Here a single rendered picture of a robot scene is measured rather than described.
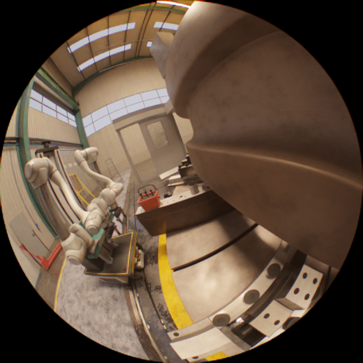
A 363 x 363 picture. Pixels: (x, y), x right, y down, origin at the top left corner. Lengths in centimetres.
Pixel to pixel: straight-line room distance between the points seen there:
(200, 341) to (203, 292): 40
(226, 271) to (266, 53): 116
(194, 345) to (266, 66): 121
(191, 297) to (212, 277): 22
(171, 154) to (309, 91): 404
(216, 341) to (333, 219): 73
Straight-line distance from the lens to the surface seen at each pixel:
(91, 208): 87
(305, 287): 46
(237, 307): 54
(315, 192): 30
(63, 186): 92
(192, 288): 93
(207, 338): 81
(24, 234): 658
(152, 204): 102
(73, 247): 88
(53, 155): 148
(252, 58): 48
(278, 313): 51
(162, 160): 399
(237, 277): 92
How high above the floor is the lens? 121
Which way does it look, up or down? 23 degrees down
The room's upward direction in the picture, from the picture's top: 20 degrees counter-clockwise
